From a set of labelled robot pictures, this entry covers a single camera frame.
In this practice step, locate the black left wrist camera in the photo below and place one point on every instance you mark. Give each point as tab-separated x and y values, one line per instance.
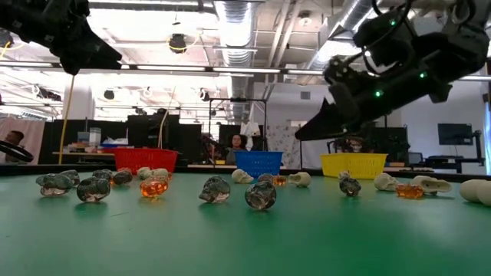
65	9

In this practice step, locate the black partition wall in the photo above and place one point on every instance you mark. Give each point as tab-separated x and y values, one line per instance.
395	143
149	130

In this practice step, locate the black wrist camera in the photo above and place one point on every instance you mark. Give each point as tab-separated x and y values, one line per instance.
65	9
387	38

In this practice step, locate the ribbed silver air duct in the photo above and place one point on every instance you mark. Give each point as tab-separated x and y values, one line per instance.
236	34

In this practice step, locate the clear glass skull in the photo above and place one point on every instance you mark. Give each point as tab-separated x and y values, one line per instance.
73	176
122	177
350	186
261	194
215	189
103	174
53	184
265	177

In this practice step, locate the black round ceiling lamp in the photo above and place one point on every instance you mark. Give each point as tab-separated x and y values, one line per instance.
109	94
204	94

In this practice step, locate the black wall monitor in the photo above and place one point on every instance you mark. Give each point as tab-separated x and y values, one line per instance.
455	134

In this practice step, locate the person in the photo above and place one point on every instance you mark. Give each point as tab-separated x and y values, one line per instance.
353	145
14	137
236	142

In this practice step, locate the black ceiling dome device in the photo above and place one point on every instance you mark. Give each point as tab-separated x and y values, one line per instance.
177	43

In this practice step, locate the glowing wall light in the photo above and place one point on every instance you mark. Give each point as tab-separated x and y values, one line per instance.
297	123

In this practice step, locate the black desk stand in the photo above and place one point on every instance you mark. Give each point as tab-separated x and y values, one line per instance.
477	145

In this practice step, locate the grey wall vent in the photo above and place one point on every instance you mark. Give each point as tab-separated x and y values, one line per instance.
305	95

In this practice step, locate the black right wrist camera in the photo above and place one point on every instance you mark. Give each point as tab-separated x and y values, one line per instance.
387	38

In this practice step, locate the clear plastic container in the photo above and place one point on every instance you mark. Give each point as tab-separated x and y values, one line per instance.
95	137

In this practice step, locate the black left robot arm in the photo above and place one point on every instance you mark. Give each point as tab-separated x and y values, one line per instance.
23	19

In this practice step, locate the blue plastic basket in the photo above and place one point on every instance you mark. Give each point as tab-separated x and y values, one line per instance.
259	163

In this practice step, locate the orange translucent skull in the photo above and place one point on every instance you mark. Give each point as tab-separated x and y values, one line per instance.
124	169
409	191
154	187
280	180

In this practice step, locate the long ceiling strip light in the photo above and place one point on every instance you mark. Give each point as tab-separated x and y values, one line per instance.
172	68

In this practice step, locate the yellow plastic basket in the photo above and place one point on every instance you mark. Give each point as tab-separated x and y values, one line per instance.
353	165

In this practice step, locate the black table border rail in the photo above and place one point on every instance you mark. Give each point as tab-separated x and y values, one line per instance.
23	169

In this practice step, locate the white patterned sheet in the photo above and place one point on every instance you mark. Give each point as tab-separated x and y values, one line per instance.
285	149

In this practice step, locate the cluster of grey pieces left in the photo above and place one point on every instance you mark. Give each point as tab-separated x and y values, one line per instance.
93	189

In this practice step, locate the white hanging cloth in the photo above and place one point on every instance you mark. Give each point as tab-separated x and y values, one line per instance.
250	129

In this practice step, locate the pink curtain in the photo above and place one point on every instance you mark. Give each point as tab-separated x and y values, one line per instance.
34	132

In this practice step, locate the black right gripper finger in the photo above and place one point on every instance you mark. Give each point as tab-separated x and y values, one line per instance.
353	132
333	115

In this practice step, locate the red plastic basket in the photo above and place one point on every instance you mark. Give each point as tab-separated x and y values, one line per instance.
145	159

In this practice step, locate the black metal frame stand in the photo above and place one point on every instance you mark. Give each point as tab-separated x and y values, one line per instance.
238	100

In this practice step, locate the cluttered work table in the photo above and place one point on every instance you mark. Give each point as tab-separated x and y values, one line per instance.
76	153

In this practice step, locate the smooth silver air duct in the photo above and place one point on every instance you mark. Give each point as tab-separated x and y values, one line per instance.
337	30

